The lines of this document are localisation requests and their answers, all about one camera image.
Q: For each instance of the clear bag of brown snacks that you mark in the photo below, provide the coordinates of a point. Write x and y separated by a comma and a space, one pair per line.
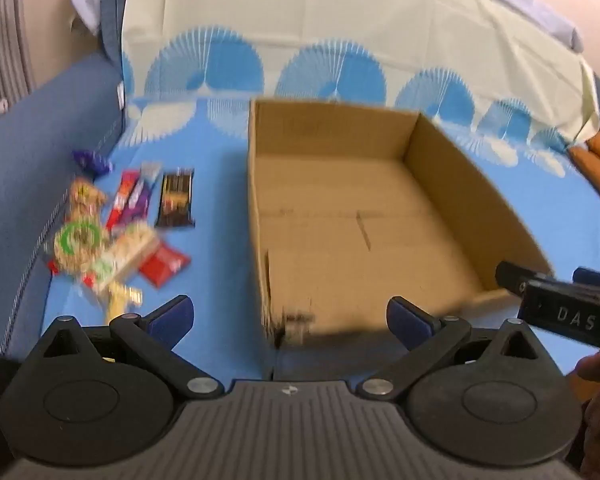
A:
85, 197

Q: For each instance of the blue fan-print sheet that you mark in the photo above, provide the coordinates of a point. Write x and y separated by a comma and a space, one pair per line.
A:
215, 260

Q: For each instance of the round green-label cracker packet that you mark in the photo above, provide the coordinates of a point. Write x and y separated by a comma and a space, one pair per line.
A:
75, 245

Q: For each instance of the red snack packet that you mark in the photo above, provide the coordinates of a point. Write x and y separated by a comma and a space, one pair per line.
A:
120, 202

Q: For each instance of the purple candy packet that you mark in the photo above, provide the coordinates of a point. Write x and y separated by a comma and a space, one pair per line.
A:
92, 162

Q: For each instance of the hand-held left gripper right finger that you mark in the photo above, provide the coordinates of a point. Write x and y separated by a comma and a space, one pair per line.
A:
405, 317

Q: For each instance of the maroon and white bar packet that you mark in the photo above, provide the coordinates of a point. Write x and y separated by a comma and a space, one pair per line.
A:
141, 194

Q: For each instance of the red wafer packet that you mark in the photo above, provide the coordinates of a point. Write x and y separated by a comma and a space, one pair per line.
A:
162, 262

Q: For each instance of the brown cardboard box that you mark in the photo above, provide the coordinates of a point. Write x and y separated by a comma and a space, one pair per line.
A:
330, 210

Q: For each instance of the small yellow packet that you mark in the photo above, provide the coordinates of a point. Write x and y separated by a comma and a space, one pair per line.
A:
122, 297

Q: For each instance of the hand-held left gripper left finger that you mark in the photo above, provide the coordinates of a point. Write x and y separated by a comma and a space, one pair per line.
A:
172, 316

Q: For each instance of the green and white cracker packet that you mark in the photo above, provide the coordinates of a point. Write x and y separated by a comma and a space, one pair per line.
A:
125, 255

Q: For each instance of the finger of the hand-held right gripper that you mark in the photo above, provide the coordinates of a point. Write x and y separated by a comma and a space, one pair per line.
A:
515, 277
597, 277

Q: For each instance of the black biscuit packet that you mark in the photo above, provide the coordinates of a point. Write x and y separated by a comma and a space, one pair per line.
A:
176, 200

